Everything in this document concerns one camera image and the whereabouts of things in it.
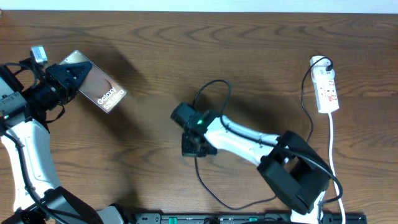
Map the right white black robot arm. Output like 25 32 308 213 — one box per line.
170 103 331 223

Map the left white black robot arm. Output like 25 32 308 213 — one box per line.
1 58 129 223

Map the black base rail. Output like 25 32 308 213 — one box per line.
133 212 368 224

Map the white power strip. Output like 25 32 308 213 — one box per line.
310 55 339 114

